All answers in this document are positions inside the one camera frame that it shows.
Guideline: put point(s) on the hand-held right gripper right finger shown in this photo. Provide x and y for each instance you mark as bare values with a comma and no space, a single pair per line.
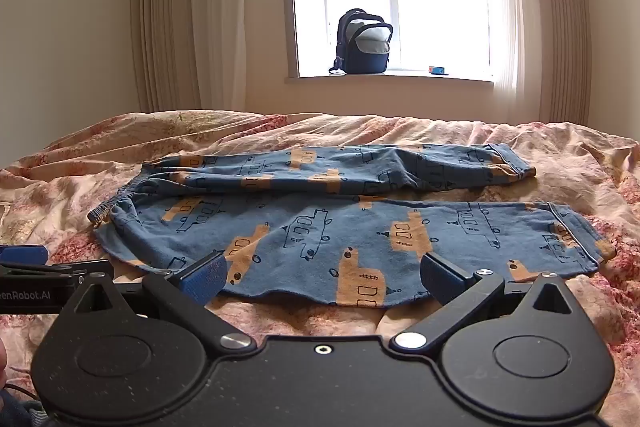
434,279

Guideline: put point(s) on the white window sill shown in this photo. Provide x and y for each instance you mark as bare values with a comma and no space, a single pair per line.
400,78

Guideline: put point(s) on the beige pleated curtain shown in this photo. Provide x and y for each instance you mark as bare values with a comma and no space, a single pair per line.
565,32
165,17

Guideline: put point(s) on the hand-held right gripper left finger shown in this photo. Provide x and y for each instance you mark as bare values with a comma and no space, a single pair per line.
205,279

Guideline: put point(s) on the person's blue jeans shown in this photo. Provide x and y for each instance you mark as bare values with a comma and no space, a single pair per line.
15,412

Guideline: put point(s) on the dark blue backpack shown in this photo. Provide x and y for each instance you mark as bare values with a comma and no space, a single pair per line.
362,52

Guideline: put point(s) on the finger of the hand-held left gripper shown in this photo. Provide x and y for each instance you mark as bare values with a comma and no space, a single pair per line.
55,271
22,254

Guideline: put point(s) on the blue printed pants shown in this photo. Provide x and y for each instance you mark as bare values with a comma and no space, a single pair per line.
320,227

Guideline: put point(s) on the pink floral blanket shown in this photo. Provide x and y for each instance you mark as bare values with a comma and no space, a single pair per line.
575,147

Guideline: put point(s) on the small blue orange box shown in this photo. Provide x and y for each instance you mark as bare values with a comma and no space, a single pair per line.
437,70

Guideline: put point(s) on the white sheer curtain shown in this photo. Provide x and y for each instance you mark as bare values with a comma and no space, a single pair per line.
225,17
515,32

